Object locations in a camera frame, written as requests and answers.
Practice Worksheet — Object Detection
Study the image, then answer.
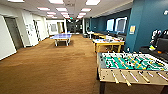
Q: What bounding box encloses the small white table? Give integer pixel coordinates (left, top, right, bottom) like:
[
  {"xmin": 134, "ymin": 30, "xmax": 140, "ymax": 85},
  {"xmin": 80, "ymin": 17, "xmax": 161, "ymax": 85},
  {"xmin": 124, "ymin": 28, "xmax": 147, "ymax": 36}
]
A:
[{"xmin": 86, "ymin": 30, "xmax": 96, "ymax": 40}]

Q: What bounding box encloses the long wooden table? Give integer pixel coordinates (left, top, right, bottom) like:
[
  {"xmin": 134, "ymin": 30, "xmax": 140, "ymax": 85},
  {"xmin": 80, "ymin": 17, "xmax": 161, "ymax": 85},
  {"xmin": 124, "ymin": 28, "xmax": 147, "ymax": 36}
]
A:
[{"xmin": 93, "ymin": 31, "xmax": 108, "ymax": 40}]

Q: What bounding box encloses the white glowing table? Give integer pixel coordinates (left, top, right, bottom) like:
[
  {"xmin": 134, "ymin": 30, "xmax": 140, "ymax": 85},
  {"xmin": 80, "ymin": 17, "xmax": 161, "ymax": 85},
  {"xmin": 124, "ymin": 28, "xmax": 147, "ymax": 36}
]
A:
[{"xmin": 92, "ymin": 37, "xmax": 126, "ymax": 54}]

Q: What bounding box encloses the blue ping pong table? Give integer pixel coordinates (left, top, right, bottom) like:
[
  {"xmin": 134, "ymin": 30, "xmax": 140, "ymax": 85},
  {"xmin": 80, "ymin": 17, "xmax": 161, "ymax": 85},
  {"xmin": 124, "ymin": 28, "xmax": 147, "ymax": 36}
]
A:
[{"xmin": 49, "ymin": 32, "xmax": 73, "ymax": 47}]

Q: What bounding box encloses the rectangular ceiling light panel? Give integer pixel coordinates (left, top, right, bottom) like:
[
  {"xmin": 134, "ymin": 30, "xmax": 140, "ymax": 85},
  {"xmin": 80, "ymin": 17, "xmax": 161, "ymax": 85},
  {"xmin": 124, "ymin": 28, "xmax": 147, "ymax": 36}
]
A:
[
  {"xmin": 55, "ymin": 6, "xmax": 69, "ymax": 13},
  {"xmin": 36, "ymin": 6, "xmax": 51, "ymax": 12},
  {"xmin": 46, "ymin": 11, "xmax": 56, "ymax": 16},
  {"xmin": 78, "ymin": 12, "xmax": 88, "ymax": 17},
  {"xmin": 60, "ymin": 11, "xmax": 71, "ymax": 17},
  {"xmin": 80, "ymin": 7, "xmax": 92, "ymax": 13}
]

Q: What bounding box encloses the foosball table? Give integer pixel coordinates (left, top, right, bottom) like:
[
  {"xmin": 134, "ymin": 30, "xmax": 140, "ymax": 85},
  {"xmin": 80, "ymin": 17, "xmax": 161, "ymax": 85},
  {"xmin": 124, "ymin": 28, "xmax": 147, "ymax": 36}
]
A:
[{"xmin": 96, "ymin": 51, "xmax": 168, "ymax": 94}]

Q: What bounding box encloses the grey elevator door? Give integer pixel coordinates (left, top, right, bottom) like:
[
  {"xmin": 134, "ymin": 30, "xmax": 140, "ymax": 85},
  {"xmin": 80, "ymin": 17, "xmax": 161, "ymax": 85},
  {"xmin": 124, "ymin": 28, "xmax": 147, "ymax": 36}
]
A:
[{"xmin": 3, "ymin": 16, "xmax": 25, "ymax": 52}]

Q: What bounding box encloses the black arcade machine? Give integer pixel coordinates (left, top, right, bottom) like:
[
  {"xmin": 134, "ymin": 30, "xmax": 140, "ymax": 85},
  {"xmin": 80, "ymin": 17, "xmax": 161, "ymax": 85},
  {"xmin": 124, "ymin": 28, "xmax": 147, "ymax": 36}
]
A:
[{"xmin": 148, "ymin": 28, "xmax": 168, "ymax": 55}]

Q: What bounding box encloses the bright wall window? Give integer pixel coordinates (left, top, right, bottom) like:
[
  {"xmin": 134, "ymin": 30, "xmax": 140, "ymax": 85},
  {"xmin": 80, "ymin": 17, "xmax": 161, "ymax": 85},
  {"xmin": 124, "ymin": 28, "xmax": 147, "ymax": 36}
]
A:
[
  {"xmin": 105, "ymin": 17, "xmax": 116, "ymax": 33},
  {"xmin": 114, "ymin": 16, "xmax": 129, "ymax": 34}
]

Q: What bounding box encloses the yellow wall sign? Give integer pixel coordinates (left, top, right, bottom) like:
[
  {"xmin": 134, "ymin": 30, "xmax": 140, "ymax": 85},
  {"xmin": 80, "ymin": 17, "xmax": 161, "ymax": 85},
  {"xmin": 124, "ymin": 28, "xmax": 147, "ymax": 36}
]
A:
[{"xmin": 128, "ymin": 24, "xmax": 137, "ymax": 36}]

